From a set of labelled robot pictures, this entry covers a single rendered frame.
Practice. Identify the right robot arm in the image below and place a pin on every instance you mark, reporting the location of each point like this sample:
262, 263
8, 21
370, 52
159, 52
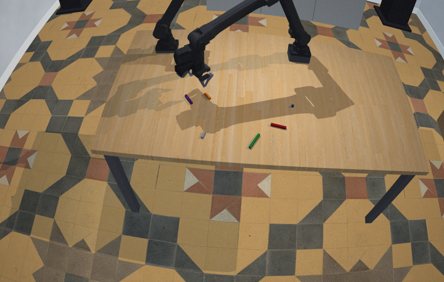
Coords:
162, 29

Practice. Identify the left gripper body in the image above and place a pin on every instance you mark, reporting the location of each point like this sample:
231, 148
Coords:
199, 74

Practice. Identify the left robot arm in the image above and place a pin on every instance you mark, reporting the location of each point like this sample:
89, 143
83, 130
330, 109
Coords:
202, 36

